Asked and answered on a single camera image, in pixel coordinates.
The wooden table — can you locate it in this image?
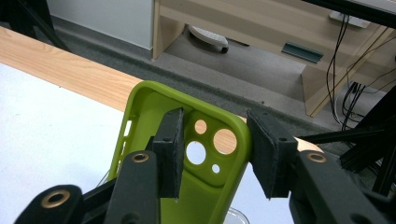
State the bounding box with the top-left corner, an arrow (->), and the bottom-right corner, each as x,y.
0,26 -> 325,157

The black horizontal frame bar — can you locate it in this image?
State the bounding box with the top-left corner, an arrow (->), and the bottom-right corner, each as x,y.
301,0 -> 396,30

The clear plastic packaging tray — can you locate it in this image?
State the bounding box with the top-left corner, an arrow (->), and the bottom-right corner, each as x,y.
222,207 -> 251,224

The green phone case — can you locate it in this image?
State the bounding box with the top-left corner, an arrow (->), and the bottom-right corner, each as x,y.
106,79 -> 252,224

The light wooden desk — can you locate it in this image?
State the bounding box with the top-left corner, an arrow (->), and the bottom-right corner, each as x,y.
151,0 -> 396,118

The black frame strut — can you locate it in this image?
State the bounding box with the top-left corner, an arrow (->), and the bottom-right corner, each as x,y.
298,87 -> 396,198
0,0 -> 73,53

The grey metal plate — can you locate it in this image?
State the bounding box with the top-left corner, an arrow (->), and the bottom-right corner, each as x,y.
281,41 -> 325,64

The black hanging cable bundle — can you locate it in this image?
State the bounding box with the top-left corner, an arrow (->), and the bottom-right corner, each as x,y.
325,13 -> 396,133

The white cabinet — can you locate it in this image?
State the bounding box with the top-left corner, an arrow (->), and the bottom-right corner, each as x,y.
46,0 -> 155,51

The flat white device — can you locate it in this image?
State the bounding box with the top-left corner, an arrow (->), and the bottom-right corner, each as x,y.
188,24 -> 230,54

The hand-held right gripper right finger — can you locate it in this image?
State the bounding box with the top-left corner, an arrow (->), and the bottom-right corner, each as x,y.
247,108 -> 396,224

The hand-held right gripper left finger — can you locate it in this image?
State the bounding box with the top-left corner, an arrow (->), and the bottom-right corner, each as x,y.
104,106 -> 185,224

